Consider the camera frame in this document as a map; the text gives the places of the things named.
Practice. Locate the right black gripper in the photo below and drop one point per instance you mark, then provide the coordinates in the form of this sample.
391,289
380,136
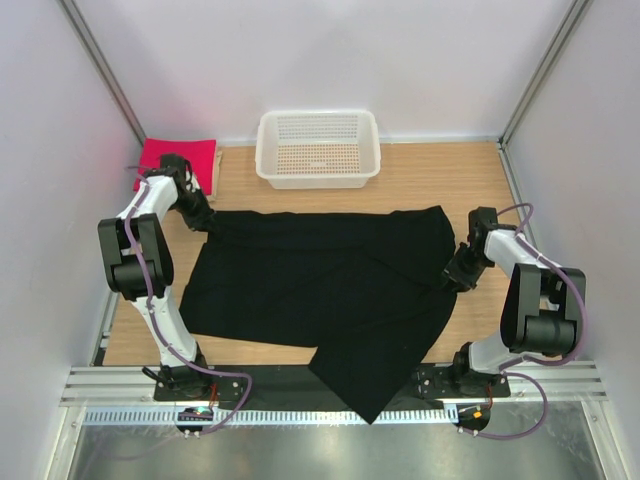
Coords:
458,273

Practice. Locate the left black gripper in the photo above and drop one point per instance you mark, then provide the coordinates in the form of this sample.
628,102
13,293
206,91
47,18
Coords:
198,212

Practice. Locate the black t-shirt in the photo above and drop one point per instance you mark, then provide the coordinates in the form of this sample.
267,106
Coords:
365,291

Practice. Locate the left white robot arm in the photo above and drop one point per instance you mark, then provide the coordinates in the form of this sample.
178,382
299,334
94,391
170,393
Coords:
138,265

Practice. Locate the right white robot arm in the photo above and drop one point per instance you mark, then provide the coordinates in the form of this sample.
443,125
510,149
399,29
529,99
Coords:
544,316

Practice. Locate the folded beige t-shirt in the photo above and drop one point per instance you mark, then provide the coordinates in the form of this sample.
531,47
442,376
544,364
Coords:
208,175

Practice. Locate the white perforated plastic basket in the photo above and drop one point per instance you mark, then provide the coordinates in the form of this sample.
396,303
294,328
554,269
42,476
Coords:
317,149

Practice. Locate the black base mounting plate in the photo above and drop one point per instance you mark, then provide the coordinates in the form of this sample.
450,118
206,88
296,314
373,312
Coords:
296,388

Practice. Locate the white slotted cable duct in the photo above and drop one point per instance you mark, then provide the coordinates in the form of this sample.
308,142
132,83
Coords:
182,416

